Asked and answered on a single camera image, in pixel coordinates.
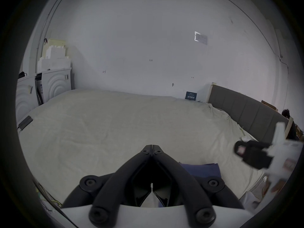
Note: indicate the stack of white foam blocks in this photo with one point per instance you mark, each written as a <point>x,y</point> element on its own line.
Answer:
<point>54,56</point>

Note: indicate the dark blue card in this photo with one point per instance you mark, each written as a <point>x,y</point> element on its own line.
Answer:
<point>191,96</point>

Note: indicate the bed with beige sheet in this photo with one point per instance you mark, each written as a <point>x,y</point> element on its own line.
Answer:
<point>106,127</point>

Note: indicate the dark blue garment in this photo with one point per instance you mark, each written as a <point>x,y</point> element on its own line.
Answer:
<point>204,170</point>

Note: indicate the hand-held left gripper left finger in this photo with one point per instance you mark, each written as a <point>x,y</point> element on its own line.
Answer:
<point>111,186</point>

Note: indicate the grey padded headboard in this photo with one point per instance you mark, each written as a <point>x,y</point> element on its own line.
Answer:
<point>249,113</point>

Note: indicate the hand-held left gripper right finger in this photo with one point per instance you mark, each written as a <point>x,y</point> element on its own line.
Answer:
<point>190,186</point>

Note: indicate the person's right hand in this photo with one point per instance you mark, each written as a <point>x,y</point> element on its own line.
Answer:
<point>276,186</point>

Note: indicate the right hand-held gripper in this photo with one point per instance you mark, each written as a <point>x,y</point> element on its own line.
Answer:
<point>285,155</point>

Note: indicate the small flat black device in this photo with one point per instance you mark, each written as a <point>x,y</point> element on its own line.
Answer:
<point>25,122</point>

